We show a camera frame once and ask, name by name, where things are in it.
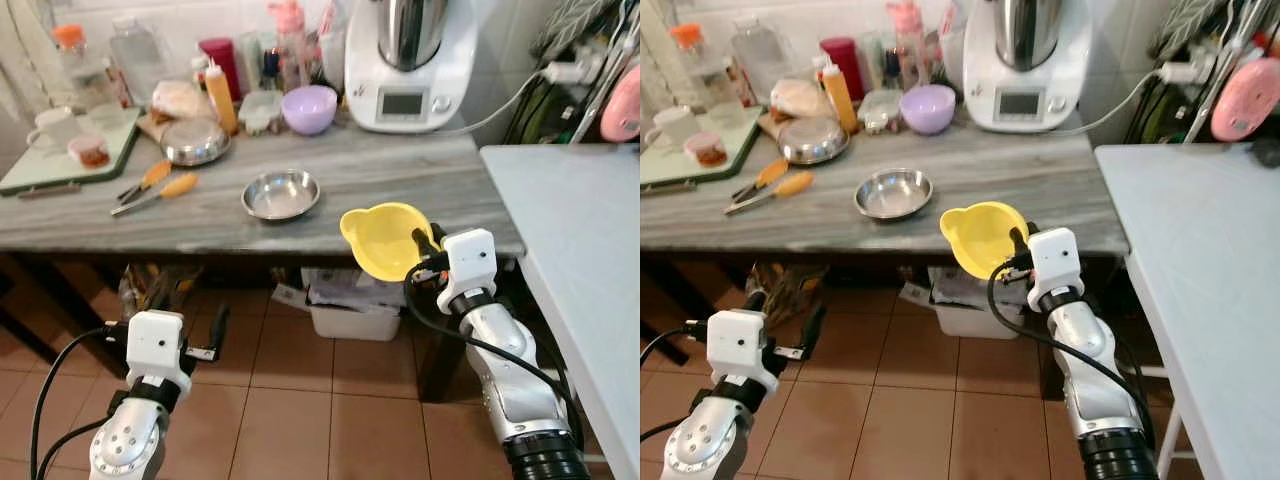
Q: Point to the orange sauce squeeze bottle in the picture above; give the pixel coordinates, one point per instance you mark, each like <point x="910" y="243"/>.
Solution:
<point x="840" y="100"/>
<point x="221" y="100"/>

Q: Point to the round stainless steel bowl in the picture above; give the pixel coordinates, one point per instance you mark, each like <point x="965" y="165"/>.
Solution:
<point x="893" y="195"/>
<point x="195" y="143"/>
<point x="281" y="196"/>
<point x="813" y="142"/>

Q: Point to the clear lidded food container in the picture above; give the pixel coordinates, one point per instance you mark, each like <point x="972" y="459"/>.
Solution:
<point x="880" y="111"/>
<point x="260" y="112"/>

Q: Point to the white plastic bin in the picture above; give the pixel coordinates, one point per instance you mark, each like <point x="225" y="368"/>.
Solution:
<point x="965" y="318"/>
<point x="350" y="320"/>

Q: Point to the red white snack packet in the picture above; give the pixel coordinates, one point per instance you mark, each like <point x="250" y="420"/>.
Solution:
<point x="330" y="40"/>
<point x="952" y="38"/>

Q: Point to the pink lidded water bottle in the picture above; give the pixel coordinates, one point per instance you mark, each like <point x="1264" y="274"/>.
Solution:
<point x="290" y="45"/>
<point x="907" y="45"/>

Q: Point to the white lace cloth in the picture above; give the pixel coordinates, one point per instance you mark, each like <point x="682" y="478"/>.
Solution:
<point x="20" y="60"/>

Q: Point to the purple plastic bowl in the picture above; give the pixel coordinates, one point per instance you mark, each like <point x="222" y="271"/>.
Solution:
<point x="928" y="111"/>
<point x="309" y="112"/>

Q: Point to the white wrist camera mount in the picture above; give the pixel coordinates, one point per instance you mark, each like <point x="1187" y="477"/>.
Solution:
<point x="155" y="345"/>
<point x="1058" y="262"/>
<point x="738" y="345"/>
<point x="470" y="262"/>

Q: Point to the grey striped cloth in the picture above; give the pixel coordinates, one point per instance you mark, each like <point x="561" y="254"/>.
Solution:
<point x="1195" y="25"/>

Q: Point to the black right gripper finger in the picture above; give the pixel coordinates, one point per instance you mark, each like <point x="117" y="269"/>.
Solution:
<point x="1019" y="241"/>
<point x="425" y="241"/>

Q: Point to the white tray with green rim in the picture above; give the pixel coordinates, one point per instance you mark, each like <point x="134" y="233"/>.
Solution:
<point x="40" y="170"/>
<point x="665" y="165"/>

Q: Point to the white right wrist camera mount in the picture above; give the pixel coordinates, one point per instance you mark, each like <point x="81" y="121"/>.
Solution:
<point x="470" y="262"/>
<point x="1058" y="262"/>

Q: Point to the brown wooden strip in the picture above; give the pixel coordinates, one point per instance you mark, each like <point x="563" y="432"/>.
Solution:
<point x="50" y="190"/>
<point x="668" y="185"/>

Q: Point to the dark glass jar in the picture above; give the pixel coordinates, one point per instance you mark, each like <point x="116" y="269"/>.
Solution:
<point x="891" y="66"/>
<point x="272" y="68"/>

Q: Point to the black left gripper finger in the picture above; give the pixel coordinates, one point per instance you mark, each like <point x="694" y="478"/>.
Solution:
<point x="757" y="301"/>
<point x="219" y="325"/>
<point x="815" y="322"/>

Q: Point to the small pink lidded container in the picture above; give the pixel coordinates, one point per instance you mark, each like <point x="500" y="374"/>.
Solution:
<point x="90" y="152"/>
<point x="707" y="150"/>

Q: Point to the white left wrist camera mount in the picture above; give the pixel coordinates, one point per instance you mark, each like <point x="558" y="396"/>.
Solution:
<point x="738" y="345"/>
<point x="155" y="345"/>

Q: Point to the white table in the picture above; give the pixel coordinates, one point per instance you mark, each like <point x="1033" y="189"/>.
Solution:
<point x="570" y="260"/>
<point x="1200" y="260"/>

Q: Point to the steel tongs with orange tips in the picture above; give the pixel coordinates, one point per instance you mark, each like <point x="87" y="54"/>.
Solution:
<point x="795" y="184"/>
<point x="178" y="186"/>

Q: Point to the yellow plastic bowl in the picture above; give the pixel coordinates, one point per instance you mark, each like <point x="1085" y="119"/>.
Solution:
<point x="975" y="238"/>
<point x="375" y="240"/>

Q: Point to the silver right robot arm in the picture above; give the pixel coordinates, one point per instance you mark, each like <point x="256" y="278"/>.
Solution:
<point x="515" y="385"/>
<point x="1100" y="380"/>

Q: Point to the maroon canister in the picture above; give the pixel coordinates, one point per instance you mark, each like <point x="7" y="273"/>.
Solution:
<point x="222" y="55"/>
<point x="845" y="55"/>

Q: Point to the white power plug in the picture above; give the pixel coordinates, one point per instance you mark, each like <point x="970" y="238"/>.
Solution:
<point x="1180" y="72"/>
<point x="563" y="72"/>

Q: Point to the clear pitcher with orange lid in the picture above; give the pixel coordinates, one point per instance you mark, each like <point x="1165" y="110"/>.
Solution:
<point x="698" y="72"/>
<point x="80" y="75"/>

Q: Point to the white mug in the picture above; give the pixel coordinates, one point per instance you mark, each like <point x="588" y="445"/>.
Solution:
<point x="678" y="127"/>
<point x="58" y="128"/>

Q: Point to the dark patterned bag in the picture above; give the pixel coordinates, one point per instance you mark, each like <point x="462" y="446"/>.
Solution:
<point x="795" y="280"/>
<point x="160" y="285"/>

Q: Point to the white food processor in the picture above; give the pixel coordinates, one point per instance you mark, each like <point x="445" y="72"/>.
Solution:
<point x="455" y="60"/>
<point x="1075" y="60"/>

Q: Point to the clear pitcher with white lid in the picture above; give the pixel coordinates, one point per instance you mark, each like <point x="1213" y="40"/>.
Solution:
<point x="757" y="58"/>
<point x="137" y="60"/>

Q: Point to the brown board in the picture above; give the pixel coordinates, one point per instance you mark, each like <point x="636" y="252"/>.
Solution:
<point x="150" y="127"/>
<point x="768" y="125"/>

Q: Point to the pink round appliance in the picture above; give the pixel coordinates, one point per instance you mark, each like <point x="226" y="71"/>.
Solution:
<point x="625" y="105"/>
<point x="1245" y="100"/>

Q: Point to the plastic bag of bread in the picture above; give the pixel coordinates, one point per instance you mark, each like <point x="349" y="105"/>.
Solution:
<point x="798" y="98"/>
<point x="180" y="100"/>

